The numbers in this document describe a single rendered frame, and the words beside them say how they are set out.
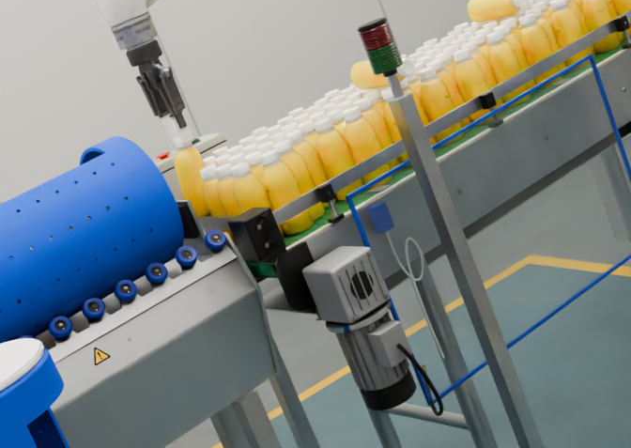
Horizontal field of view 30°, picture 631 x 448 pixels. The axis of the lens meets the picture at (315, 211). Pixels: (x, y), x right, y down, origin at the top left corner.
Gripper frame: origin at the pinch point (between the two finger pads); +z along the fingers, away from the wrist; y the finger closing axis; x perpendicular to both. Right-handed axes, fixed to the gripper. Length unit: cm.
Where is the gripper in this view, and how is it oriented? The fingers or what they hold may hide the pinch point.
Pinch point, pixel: (177, 130)
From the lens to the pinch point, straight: 264.0
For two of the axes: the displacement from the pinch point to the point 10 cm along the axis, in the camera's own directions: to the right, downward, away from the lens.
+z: 3.7, 9.0, 2.3
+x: 7.5, -4.4, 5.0
